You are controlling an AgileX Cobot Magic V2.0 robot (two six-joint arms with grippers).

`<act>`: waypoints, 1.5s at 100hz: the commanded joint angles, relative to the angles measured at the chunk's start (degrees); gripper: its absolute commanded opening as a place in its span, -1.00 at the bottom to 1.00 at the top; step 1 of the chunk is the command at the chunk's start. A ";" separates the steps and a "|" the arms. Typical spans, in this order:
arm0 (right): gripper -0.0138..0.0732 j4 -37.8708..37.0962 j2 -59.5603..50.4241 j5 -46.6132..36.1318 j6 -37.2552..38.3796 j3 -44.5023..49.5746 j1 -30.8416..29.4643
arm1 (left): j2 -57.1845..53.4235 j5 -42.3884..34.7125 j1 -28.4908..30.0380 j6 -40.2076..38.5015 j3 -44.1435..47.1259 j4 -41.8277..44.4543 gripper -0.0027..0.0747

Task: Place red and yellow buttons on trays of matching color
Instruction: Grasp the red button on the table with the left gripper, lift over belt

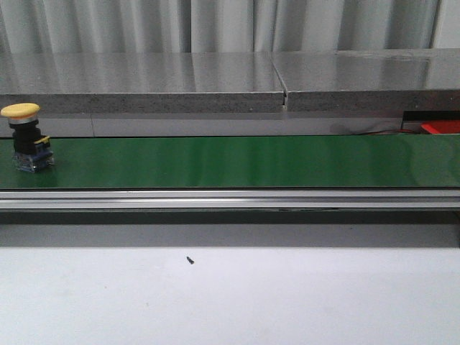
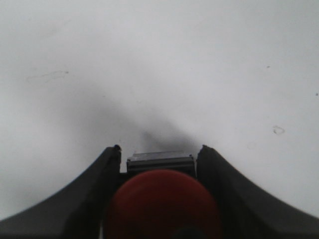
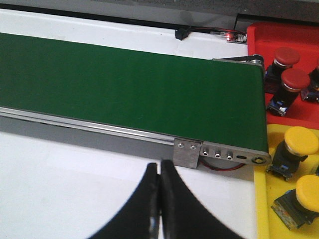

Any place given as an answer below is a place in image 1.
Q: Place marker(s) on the grey stone slab left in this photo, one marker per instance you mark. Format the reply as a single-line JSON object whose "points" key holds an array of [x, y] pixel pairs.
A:
{"points": [[142, 83]]}

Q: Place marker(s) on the grey stone slab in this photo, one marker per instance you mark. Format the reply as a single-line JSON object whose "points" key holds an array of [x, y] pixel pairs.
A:
{"points": [[142, 83], [382, 80]]}

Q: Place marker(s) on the green conveyor belt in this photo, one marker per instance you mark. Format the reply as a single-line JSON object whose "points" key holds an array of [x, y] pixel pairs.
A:
{"points": [[356, 161]]}

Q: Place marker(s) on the grey rear conveyor panel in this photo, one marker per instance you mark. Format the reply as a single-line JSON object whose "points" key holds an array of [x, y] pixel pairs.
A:
{"points": [[217, 124]]}

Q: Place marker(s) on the grey stone slab right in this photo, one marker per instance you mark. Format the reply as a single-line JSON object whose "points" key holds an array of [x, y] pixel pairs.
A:
{"points": [[382, 80]]}

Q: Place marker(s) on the red plate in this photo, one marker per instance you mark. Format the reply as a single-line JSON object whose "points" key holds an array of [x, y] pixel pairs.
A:
{"points": [[441, 127]]}

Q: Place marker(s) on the grey pleated curtain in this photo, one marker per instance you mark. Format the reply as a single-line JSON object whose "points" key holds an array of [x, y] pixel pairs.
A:
{"points": [[215, 26]]}

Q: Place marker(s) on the aluminium conveyor side rail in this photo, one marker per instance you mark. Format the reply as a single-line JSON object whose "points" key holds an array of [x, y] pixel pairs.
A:
{"points": [[317, 199]]}

